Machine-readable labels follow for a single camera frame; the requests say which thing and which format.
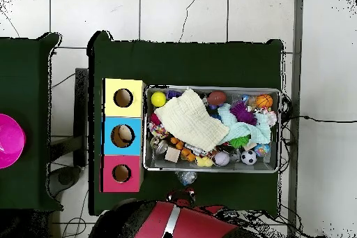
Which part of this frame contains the clear plastic bottle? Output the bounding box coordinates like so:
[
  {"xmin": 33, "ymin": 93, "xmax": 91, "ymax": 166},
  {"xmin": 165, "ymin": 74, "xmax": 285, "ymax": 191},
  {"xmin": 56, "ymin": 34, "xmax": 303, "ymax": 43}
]
[{"xmin": 175, "ymin": 171, "xmax": 198, "ymax": 186}]

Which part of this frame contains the clear mesh bin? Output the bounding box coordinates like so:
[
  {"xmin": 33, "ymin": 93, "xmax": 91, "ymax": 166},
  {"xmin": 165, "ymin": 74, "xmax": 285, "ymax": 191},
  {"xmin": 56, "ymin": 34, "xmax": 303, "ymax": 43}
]
[{"xmin": 143, "ymin": 85, "xmax": 282, "ymax": 174}]

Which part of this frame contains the wooden box with three holes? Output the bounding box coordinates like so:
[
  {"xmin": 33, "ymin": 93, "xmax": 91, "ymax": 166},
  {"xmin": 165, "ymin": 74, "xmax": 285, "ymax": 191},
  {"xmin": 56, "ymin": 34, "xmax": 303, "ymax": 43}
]
[{"xmin": 100, "ymin": 77, "xmax": 146, "ymax": 193}]

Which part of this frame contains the cream waffle cloth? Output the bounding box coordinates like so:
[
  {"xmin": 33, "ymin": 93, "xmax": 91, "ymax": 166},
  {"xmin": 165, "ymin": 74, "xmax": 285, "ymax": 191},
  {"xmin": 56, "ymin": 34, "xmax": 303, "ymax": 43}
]
[{"xmin": 153, "ymin": 88, "xmax": 230, "ymax": 153}]

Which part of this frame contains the yellow ball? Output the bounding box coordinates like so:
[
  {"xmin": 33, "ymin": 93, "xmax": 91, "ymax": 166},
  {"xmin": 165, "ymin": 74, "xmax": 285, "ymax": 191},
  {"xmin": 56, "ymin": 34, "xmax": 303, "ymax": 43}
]
[{"xmin": 151, "ymin": 91, "xmax": 167, "ymax": 108}]

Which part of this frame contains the small wooden block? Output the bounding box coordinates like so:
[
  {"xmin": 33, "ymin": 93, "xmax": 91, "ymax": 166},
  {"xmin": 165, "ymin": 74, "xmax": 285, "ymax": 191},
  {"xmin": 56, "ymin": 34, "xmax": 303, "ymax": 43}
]
[{"xmin": 164, "ymin": 147, "xmax": 181, "ymax": 163}]

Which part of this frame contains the brown toy football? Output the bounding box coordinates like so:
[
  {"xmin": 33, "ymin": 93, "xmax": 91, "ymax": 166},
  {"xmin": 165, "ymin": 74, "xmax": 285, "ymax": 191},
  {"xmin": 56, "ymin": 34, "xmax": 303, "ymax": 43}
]
[{"xmin": 206, "ymin": 90, "xmax": 228, "ymax": 107}]

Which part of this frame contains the yellow rubber duck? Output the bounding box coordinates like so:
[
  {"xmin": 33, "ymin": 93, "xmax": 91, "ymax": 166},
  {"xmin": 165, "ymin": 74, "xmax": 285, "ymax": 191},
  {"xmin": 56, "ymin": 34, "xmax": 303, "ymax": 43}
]
[{"xmin": 195, "ymin": 156, "xmax": 214, "ymax": 168}]

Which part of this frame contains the dark green table cloth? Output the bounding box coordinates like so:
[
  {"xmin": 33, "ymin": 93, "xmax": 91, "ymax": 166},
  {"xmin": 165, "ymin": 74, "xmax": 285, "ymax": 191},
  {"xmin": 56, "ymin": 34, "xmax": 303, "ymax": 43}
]
[
  {"xmin": 0, "ymin": 32, "xmax": 64, "ymax": 212},
  {"xmin": 86, "ymin": 30, "xmax": 286, "ymax": 216}
]

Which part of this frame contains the white toy baseball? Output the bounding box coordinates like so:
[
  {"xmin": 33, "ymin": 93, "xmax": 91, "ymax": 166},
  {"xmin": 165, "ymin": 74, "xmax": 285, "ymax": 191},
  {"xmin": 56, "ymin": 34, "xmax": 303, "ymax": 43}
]
[{"xmin": 213, "ymin": 151, "xmax": 231, "ymax": 167}]

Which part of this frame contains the mint green waffle cloth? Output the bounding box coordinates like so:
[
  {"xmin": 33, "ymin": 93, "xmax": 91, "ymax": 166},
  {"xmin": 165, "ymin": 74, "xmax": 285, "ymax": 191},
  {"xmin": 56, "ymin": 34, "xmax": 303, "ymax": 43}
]
[{"xmin": 217, "ymin": 103, "xmax": 272, "ymax": 145}]

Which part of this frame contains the purple spiky monster toy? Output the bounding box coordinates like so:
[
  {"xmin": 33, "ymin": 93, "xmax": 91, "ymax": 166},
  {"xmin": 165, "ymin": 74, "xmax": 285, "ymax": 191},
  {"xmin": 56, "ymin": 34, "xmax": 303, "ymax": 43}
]
[{"xmin": 229, "ymin": 101, "xmax": 258, "ymax": 126}]

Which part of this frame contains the black and white soccer ball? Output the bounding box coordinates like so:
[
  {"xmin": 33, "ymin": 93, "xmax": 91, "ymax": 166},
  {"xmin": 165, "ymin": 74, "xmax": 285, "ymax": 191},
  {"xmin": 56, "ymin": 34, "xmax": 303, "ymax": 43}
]
[{"xmin": 241, "ymin": 149, "xmax": 258, "ymax": 165}]

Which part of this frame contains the orange toy basketball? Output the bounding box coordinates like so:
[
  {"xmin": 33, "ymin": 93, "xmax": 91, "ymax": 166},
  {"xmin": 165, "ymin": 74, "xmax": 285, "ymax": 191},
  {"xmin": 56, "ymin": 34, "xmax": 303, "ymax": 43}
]
[{"xmin": 255, "ymin": 94, "xmax": 274, "ymax": 110}]

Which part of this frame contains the black metal stand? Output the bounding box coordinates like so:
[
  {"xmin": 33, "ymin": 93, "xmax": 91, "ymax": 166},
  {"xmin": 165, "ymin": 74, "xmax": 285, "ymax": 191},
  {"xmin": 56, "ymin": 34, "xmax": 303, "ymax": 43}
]
[{"xmin": 50, "ymin": 67, "xmax": 89, "ymax": 168}]

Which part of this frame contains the magenta round object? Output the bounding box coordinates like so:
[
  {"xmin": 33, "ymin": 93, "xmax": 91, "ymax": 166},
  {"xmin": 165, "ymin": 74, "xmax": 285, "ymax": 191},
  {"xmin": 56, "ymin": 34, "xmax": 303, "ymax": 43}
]
[{"xmin": 0, "ymin": 113, "xmax": 27, "ymax": 170}]

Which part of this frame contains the black floor cable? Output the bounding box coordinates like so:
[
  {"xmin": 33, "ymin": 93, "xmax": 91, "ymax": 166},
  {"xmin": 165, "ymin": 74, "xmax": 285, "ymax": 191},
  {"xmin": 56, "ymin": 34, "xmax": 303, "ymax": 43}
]
[{"xmin": 281, "ymin": 114, "xmax": 357, "ymax": 124}]

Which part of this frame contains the grey metal post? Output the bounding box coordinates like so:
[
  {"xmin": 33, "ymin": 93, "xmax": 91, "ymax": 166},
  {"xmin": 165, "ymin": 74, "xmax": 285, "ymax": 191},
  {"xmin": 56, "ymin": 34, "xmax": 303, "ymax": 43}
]
[{"xmin": 287, "ymin": 0, "xmax": 304, "ymax": 238}]

